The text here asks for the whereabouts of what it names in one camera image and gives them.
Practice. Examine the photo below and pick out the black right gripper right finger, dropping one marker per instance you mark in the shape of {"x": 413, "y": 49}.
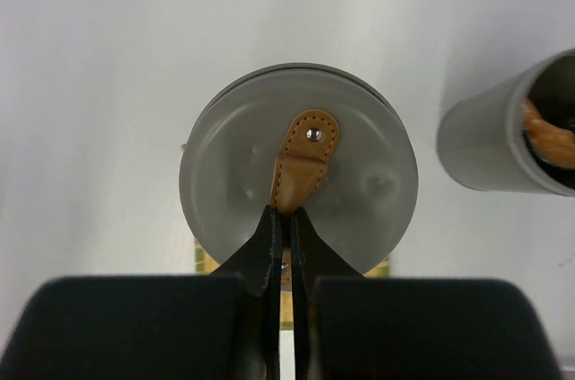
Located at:
{"x": 347, "y": 326}

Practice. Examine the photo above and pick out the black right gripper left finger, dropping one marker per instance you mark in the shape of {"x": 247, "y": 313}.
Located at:
{"x": 224, "y": 325}

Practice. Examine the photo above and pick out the bamboo woven tray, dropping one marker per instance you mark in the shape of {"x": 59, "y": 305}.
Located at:
{"x": 205, "y": 265}

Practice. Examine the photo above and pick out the grey canister lid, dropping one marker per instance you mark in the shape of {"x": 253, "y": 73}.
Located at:
{"x": 365, "y": 203}

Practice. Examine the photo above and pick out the grey metal lunch canister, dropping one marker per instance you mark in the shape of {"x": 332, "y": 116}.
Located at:
{"x": 483, "y": 143}

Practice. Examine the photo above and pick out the orange salmon slice toy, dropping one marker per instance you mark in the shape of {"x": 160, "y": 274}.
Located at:
{"x": 554, "y": 144}

